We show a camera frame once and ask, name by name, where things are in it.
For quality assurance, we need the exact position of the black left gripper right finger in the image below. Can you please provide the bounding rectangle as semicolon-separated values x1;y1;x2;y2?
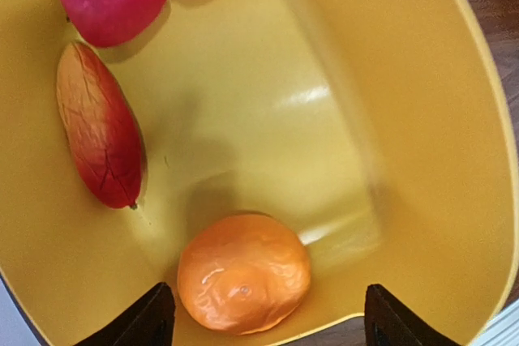
364;284;459;346

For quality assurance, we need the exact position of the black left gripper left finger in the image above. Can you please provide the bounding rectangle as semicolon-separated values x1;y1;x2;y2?
76;282;175;346

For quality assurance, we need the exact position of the orange toy orange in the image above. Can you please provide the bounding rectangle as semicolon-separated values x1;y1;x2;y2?
177;213;311;335

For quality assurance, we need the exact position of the yellow plastic basket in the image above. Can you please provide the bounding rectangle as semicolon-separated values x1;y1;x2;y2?
1;0;518;345

